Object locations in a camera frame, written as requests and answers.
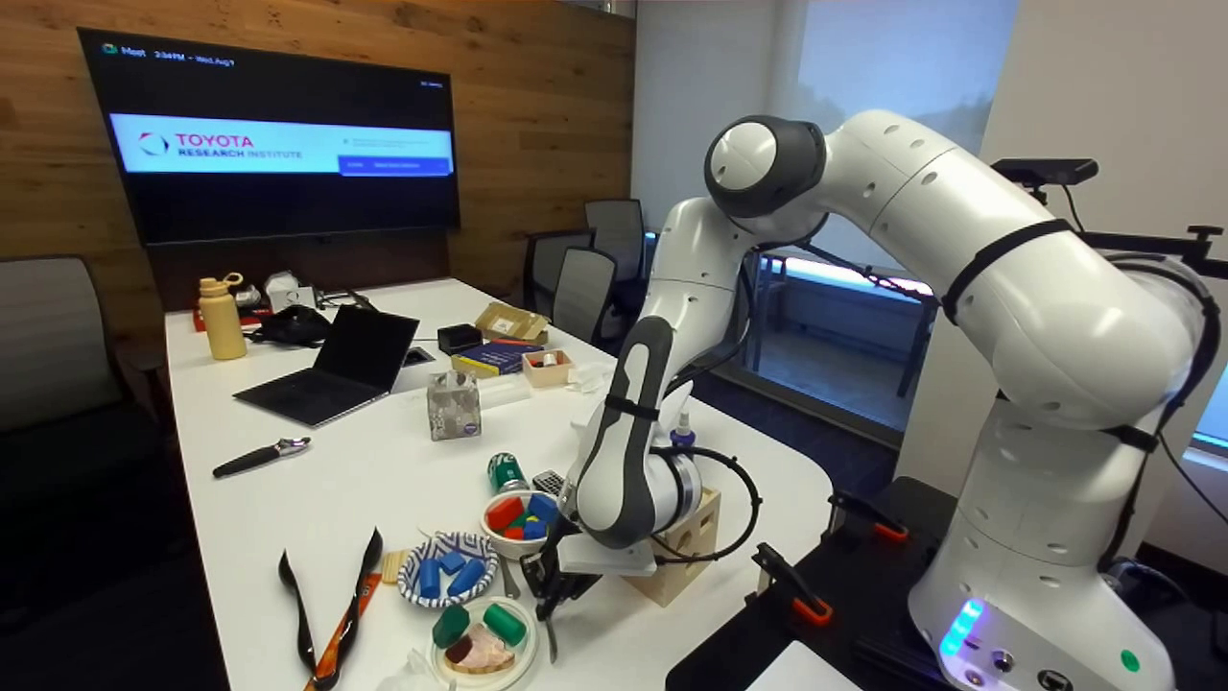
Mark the black pen tool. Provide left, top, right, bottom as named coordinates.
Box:
left=211, top=433, right=314, bottom=483

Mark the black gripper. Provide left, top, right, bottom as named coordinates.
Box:
left=518, top=512, right=605, bottom=624

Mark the yellow water bottle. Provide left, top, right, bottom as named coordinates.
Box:
left=190, top=269, right=248, bottom=366

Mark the small wooden box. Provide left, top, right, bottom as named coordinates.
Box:
left=518, top=347, right=574, bottom=392

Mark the black camera on stand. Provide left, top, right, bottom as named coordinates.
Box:
left=989, top=154, right=1100, bottom=209

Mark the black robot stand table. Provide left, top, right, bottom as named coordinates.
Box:
left=664, top=475, right=1228, bottom=691

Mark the cardboard box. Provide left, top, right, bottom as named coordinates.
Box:
left=471, top=299, right=551, bottom=350

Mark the small black box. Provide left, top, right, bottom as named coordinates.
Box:
left=433, top=323, right=482, bottom=359

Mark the black laptop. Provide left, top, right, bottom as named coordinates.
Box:
left=230, top=305, right=423, bottom=432

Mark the black orange clamp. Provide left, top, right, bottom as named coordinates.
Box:
left=747, top=542, right=838, bottom=631
left=824, top=493, right=914, bottom=554

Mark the wall mounted tv screen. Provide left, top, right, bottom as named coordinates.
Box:
left=75, top=27, right=464, bottom=249

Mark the white bowl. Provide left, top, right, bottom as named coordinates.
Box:
left=481, top=489, right=572, bottom=566

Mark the black pouch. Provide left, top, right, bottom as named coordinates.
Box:
left=244, top=305, right=336, bottom=350

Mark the white foam plate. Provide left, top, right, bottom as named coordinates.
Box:
left=431, top=598, right=541, bottom=691

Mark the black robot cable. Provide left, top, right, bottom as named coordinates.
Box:
left=647, top=447, right=766, bottom=570

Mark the blue book stack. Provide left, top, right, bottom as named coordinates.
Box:
left=449, top=341, right=531, bottom=382

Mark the green soda can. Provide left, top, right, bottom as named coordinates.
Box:
left=482, top=451, right=531, bottom=496

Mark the dark green octagon block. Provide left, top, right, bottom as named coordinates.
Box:
left=431, top=604, right=471, bottom=653

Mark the grey cube holder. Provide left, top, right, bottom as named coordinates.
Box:
left=423, top=373, right=487, bottom=447

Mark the green cylinder block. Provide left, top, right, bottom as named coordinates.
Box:
left=481, top=604, right=531, bottom=644

